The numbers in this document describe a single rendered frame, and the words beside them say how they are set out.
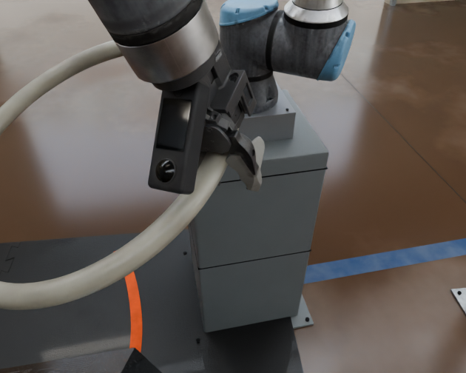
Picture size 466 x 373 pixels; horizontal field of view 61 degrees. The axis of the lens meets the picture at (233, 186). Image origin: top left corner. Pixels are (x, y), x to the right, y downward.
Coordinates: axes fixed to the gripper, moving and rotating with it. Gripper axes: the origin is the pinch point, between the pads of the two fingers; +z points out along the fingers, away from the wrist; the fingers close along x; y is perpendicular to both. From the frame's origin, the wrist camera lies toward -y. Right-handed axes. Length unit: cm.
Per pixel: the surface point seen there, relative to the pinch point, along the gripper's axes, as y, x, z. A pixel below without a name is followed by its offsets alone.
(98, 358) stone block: -26, 39, 41
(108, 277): -17.5, 6.0, -6.9
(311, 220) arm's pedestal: 34, 9, 72
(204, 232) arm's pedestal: 16, 36, 58
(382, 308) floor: 32, -12, 138
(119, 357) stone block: -24, 35, 42
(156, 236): -12.0, 2.2, -7.4
